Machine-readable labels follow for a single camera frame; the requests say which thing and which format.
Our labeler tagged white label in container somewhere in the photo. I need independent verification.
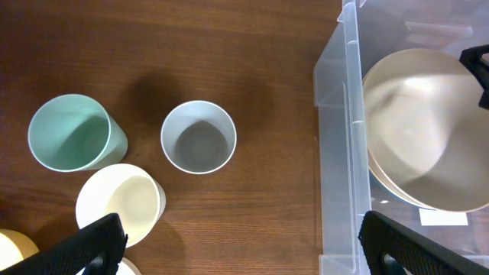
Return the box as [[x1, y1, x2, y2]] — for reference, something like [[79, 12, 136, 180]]
[[419, 209, 468, 226]]

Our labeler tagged clear plastic storage container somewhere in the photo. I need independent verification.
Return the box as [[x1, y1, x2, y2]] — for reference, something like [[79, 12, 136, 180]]
[[313, 1, 488, 274]]

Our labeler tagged cream white plastic cup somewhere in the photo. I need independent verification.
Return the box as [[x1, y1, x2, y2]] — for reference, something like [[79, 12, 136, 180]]
[[76, 163, 167, 248]]

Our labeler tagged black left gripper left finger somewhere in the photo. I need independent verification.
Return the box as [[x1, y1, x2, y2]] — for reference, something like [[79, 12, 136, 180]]
[[1, 213, 128, 275]]

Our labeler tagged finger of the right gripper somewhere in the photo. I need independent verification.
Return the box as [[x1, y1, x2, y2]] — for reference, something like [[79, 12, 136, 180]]
[[459, 44, 489, 110]]

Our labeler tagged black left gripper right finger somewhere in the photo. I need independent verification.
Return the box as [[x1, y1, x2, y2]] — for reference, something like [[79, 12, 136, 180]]
[[358, 211, 488, 275]]

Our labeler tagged white small bowl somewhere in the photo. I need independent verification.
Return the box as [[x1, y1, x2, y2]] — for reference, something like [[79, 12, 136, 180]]
[[76, 257, 142, 275]]

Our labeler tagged yellow small bowl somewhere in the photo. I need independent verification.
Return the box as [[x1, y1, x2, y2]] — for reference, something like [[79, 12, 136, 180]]
[[0, 228, 39, 270]]

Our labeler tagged mint green plastic cup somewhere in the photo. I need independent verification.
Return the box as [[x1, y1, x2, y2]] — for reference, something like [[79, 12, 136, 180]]
[[28, 94, 128, 173]]

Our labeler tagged cream bowl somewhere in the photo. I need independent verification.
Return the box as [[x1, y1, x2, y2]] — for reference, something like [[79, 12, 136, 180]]
[[363, 48, 488, 212], [369, 159, 423, 207]]

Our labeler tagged grey plastic cup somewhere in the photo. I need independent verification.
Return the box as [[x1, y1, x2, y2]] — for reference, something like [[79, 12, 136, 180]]
[[160, 100, 238, 175]]

